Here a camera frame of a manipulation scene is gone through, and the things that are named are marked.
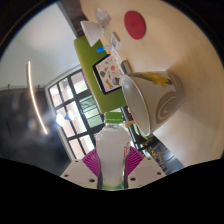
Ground small blue-capped bottle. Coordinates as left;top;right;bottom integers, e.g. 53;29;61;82
96;45;111;54

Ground group of green-seated wooden chairs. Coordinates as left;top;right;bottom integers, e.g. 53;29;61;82
133;126;183;175

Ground small white card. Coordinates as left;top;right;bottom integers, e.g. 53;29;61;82
109;32;121;51

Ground white tissue packet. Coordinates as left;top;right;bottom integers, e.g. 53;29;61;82
96;8;113;29

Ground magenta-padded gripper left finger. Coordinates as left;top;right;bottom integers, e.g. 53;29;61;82
60;148;101;190

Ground green upholstered bench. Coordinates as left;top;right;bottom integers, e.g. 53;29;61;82
73;36;128;114

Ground beige ceramic mug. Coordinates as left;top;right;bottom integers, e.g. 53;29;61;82
120;70;185;137

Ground black-framed picture stand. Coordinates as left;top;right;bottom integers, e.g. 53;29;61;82
92;53;124;96

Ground long curved ceiling light strip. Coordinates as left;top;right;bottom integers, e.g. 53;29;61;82
27;60;48;135

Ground group of dark pendant lamps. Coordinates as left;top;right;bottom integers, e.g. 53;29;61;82
54;109;76;128

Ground green-capped clear drink bottle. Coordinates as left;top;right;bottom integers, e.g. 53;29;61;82
95;111;132;191

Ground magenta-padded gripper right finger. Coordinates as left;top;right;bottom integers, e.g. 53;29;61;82
124;145;167;190

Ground large dark-framed grid window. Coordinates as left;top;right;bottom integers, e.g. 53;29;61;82
44;68;108;162

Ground flat round red coaster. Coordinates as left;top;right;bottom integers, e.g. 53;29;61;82
123;10;147;41

